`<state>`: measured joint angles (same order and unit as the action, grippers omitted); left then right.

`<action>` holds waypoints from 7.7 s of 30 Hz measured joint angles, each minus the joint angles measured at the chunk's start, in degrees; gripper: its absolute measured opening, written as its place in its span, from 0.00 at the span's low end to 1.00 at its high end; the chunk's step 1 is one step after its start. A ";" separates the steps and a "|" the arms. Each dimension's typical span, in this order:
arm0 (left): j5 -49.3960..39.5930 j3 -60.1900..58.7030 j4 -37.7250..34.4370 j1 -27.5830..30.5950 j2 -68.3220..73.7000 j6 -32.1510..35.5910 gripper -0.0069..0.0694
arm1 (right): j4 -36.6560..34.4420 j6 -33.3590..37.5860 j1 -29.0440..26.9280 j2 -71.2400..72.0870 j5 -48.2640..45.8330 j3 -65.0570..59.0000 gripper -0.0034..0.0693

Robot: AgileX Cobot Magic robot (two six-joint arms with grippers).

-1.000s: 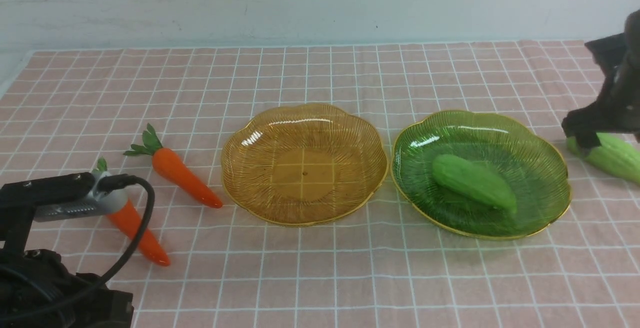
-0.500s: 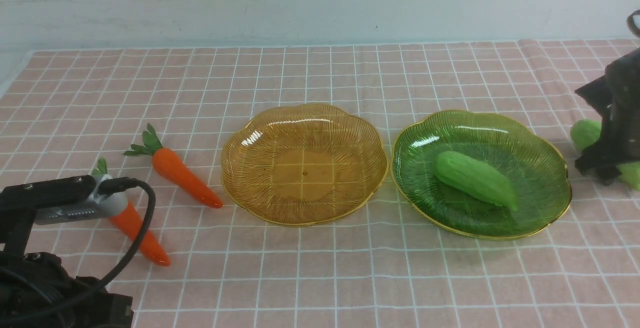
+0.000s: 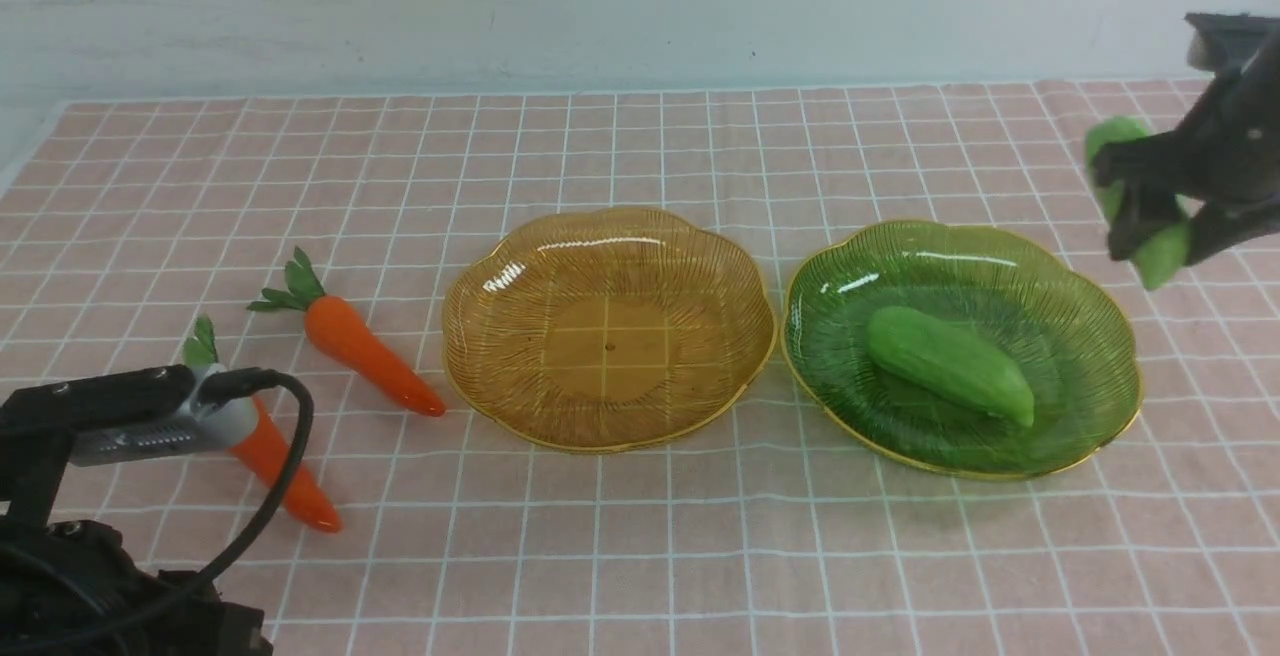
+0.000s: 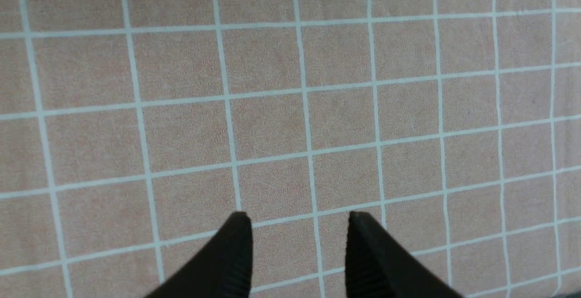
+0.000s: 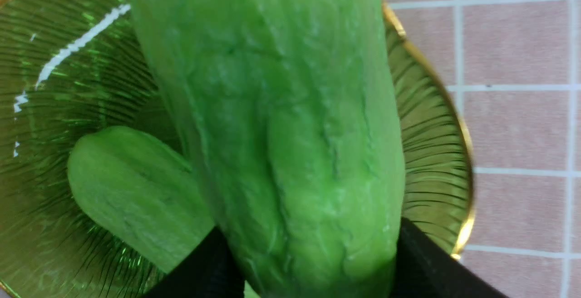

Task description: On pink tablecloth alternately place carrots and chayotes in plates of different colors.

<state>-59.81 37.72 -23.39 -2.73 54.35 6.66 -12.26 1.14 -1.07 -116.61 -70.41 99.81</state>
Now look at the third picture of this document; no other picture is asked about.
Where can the green ribbed plastic plate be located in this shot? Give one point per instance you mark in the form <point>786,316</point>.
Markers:
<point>1074,344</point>

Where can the amber ribbed plastic plate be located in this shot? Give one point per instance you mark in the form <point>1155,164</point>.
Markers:
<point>603,331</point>

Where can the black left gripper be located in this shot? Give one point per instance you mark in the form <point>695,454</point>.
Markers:
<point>70,587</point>

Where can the pink checkered tablecloth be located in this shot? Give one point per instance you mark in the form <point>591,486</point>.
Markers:
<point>768,533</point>

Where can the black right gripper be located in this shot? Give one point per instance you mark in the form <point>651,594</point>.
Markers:
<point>1225,154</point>

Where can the green toy cucumber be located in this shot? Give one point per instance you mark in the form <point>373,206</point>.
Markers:
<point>951,362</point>
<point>1163,247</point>

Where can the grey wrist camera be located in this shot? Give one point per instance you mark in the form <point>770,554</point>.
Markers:
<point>194,426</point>

